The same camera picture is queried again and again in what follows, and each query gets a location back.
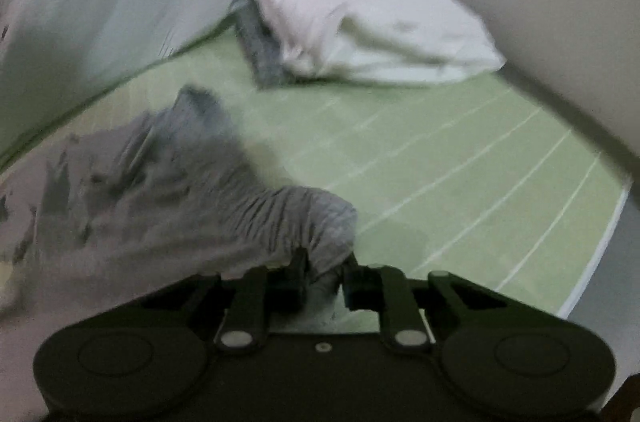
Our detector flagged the dark grey fuzzy cloth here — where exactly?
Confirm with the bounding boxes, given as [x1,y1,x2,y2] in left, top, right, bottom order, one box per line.
[232,0,297,91]

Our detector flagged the grey pants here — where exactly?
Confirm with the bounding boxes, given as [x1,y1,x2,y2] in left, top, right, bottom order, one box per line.
[30,84,359,334]

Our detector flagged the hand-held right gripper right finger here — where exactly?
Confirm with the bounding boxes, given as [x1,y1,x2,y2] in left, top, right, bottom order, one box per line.
[343,254,532,349]

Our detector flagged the green checked bed sheet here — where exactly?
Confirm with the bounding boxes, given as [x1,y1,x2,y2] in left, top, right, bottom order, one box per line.
[0,24,629,336]

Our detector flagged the carrot print quilt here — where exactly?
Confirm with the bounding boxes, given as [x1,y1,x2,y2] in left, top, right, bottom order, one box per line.
[0,0,344,318]

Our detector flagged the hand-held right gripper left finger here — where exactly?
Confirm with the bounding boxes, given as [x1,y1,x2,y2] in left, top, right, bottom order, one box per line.
[140,247,310,354]

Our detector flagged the white pillow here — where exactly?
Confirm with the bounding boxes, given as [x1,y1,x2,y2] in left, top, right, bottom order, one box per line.
[247,0,508,88]

